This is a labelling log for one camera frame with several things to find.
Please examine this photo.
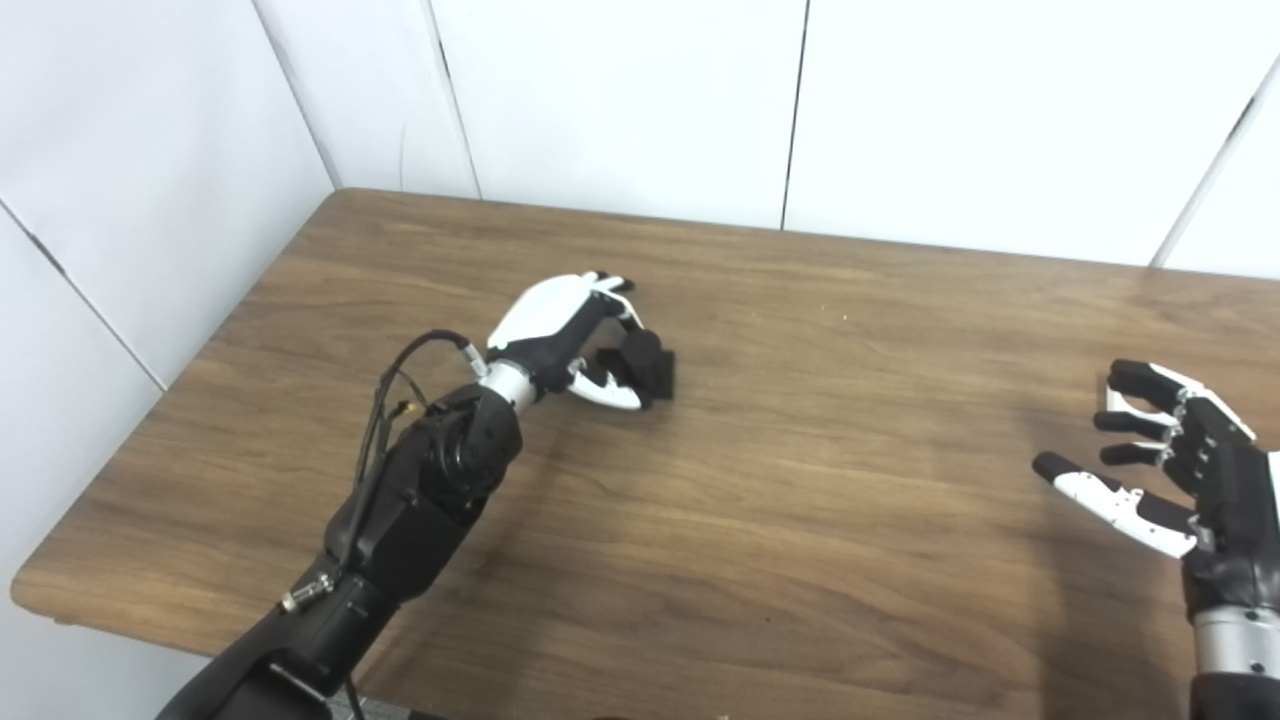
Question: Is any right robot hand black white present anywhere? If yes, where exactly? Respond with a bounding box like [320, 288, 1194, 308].
[1032, 359, 1280, 627]

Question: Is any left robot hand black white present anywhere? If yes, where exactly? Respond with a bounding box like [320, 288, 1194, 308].
[487, 271, 664, 412]

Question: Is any black peg with square base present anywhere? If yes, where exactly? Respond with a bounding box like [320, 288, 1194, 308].
[596, 328, 677, 407]

